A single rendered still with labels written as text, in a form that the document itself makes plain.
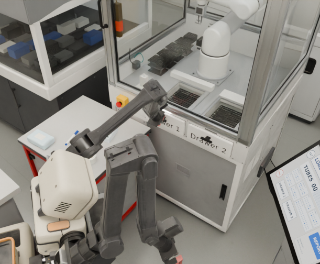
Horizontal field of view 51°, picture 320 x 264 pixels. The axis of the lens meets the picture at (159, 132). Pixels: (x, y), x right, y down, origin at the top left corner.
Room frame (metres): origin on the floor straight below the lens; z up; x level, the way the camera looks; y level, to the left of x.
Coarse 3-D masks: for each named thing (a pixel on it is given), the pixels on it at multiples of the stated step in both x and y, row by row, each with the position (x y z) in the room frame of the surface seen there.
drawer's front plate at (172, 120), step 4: (168, 116) 1.58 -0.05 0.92; (172, 116) 1.57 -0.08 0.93; (168, 120) 1.58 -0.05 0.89; (172, 120) 1.56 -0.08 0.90; (176, 120) 1.55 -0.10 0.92; (180, 120) 1.54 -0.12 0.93; (168, 124) 1.58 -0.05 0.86; (172, 124) 1.56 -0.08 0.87; (176, 124) 1.55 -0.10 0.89; (180, 124) 1.53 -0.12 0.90; (184, 124) 1.52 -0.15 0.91; (168, 128) 1.58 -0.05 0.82; (172, 128) 1.56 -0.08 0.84; (176, 128) 1.54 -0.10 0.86; (180, 128) 1.53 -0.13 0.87; (184, 128) 1.53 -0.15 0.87; (176, 132) 1.54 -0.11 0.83; (180, 132) 1.53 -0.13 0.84; (184, 132) 1.53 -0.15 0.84
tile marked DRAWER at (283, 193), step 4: (276, 184) 1.01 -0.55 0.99; (280, 184) 1.00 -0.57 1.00; (284, 184) 0.99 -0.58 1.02; (280, 188) 0.98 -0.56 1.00; (284, 188) 0.97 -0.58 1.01; (280, 192) 0.96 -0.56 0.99; (284, 192) 0.95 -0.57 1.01; (288, 192) 0.94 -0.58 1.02; (280, 196) 0.94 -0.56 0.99; (284, 196) 0.93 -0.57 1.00
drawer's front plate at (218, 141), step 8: (192, 128) 1.48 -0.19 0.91; (200, 128) 1.47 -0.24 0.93; (192, 136) 1.48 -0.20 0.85; (200, 136) 1.45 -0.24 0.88; (208, 136) 1.42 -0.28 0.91; (216, 136) 1.40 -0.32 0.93; (200, 144) 1.45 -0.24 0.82; (216, 144) 1.39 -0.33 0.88; (224, 144) 1.36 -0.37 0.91; (232, 144) 1.34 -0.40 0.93; (224, 152) 1.36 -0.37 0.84
